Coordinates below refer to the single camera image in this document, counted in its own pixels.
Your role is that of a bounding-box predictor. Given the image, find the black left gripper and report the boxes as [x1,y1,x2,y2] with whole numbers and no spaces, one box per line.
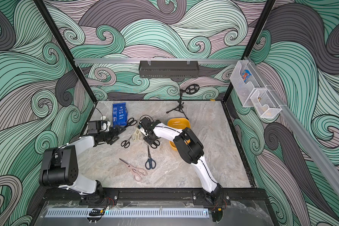
[98,125,125,144]

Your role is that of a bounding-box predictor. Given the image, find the black handled grey scissors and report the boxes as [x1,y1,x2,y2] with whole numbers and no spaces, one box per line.
[121,135,132,148]

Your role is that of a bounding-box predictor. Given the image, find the blue handled scissors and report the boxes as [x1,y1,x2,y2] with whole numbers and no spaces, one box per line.
[145,146,156,170]

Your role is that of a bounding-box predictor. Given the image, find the pink handled scissors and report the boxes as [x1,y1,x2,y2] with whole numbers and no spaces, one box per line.
[119,158,147,182]

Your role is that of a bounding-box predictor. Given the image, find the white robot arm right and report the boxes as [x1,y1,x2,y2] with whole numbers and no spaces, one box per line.
[137,117,223,204]

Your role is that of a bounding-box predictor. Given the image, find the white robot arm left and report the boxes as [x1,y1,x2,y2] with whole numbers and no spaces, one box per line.
[39,126,126,199]

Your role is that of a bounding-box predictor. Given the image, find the yellow plastic storage box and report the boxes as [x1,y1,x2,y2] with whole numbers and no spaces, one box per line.
[167,118,192,152]

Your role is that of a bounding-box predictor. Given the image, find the blue snack packet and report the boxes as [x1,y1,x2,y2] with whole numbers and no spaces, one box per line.
[112,103,128,127]

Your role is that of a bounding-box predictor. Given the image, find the black mini tripod stand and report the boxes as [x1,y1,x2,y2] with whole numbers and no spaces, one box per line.
[166,83,200,121]

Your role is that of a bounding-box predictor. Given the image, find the white perforated front strip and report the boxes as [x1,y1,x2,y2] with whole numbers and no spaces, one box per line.
[44,208,210,218]

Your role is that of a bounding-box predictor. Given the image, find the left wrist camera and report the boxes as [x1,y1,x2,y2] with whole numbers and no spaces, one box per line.
[87,120,111,134]

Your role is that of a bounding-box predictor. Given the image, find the black hanging wall tray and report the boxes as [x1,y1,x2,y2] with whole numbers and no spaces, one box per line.
[138,61,200,79]

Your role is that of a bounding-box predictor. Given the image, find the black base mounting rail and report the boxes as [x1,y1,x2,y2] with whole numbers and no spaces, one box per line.
[43,188,268,207]

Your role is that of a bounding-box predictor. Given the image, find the aluminium rail back wall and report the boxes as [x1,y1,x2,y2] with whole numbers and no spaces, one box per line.
[73,57,240,65]

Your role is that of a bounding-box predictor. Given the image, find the aluminium rail wall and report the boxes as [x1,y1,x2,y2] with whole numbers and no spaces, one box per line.
[245,58,339,197]
[73,57,240,65]

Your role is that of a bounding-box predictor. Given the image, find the clear wall bin large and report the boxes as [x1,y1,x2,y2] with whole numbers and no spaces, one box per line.
[230,60,261,107]

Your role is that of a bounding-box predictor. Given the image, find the clear wall bin small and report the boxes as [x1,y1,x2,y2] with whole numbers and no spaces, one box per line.
[250,88,282,119]

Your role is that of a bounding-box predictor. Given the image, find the black corner frame post left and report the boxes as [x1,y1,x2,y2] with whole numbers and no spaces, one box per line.
[34,0,98,104]

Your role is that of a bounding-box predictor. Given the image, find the black corner frame post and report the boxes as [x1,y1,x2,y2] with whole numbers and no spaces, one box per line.
[222,0,277,102]
[34,0,98,104]

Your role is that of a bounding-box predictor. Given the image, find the black corner frame post right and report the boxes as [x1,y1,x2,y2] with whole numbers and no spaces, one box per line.
[222,0,277,102]

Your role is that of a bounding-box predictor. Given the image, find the aluminium rail right wall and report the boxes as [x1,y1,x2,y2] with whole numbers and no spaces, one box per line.
[245,58,339,197]

